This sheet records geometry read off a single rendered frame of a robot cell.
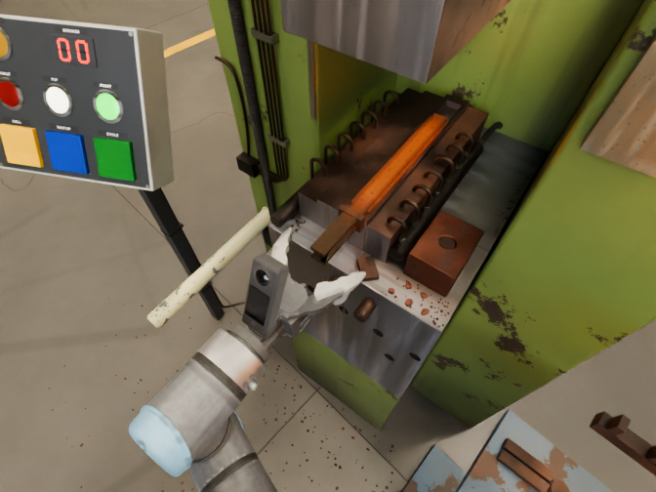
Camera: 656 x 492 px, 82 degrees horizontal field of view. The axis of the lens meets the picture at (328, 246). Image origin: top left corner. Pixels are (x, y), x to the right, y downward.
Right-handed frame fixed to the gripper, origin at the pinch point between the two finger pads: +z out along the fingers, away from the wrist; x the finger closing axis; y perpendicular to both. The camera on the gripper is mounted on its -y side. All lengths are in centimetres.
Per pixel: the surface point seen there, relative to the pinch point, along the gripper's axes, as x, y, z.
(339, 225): -0.5, -1.3, 3.8
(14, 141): -63, -2, -17
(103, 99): -46.8, -10.2, -3.6
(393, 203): 3.7, 0.7, 14.9
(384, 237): 6.1, 1.3, 7.8
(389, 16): 2.0, -32.7, 7.7
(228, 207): -98, 100, 46
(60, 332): -106, 100, -45
